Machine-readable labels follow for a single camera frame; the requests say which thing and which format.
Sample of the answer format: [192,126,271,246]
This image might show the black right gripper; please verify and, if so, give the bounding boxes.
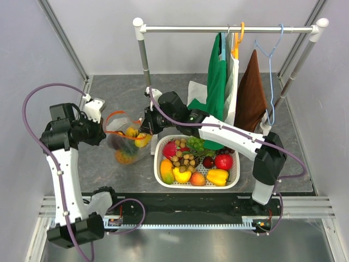
[139,104,178,135]

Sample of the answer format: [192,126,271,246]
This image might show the orange fruit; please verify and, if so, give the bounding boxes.
[125,127,139,138]

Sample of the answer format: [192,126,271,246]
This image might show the clear zip bag orange zipper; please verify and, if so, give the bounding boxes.
[104,110,151,165]

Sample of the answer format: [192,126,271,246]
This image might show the orange toy pineapple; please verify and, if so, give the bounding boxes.
[114,147,139,165]

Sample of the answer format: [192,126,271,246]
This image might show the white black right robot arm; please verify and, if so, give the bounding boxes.
[140,87,287,215]

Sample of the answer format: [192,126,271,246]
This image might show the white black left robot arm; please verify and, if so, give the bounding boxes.
[40,95,120,248]

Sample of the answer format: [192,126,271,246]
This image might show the pink dragon fruit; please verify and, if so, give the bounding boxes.
[163,140,190,160]

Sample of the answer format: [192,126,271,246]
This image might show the green grape bunch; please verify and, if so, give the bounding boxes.
[186,137,215,157]

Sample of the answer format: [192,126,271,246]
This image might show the white grey garment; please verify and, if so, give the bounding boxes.
[188,33,239,125]

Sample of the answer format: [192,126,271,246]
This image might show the brown longan bunch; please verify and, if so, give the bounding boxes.
[170,139,200,173]

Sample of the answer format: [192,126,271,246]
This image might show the green yellow mango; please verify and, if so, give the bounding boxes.
[160,159,175,184]

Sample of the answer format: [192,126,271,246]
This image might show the green shirt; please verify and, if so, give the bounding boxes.
[187,32,227,150]

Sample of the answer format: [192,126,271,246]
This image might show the yellow pear fruit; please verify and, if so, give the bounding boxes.
[173,168,192,184]

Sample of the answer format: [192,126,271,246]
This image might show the small dark red plum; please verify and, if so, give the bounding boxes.
[202,156,215,169]

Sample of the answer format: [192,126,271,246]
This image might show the peach fruit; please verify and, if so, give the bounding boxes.
[189,172,206,186]

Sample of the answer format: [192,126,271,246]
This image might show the dark purple grapes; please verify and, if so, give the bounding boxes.
[216,147,234,155]

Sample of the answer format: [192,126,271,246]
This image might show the red bell pepper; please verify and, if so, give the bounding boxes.
[214,154,234,171]

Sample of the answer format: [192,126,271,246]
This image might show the yellow bell pepper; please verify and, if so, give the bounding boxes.
[206,169,229,187]

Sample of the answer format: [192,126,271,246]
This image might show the white plastic fruit basket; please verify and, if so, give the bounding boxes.
[154,135,240,189]

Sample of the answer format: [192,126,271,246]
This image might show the brown towel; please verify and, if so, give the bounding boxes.
[234,50,267,132]

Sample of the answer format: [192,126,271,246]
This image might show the orange plastic hanger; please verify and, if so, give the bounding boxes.
[231,22,245,59]

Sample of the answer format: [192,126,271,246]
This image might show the light blue hanger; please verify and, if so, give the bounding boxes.
[219,32,226,61]

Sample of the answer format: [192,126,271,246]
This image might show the silver white clothes rack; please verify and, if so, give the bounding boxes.
[133,17,330,155]

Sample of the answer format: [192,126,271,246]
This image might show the white cable duct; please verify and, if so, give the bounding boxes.
[103,216,271,230]

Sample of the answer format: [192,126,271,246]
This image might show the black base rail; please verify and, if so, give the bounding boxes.
[111,192,281,224]

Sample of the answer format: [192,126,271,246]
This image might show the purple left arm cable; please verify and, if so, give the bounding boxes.
[21,83,147,262]

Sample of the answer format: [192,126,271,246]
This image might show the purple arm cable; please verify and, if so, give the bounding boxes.
[21,83,147,262]
[148,86,308,236]

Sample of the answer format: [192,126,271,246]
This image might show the blue wire hanger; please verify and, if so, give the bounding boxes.
[254,23,284,127]

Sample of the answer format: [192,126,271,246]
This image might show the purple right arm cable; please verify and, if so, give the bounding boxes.
[148,86,308,236]

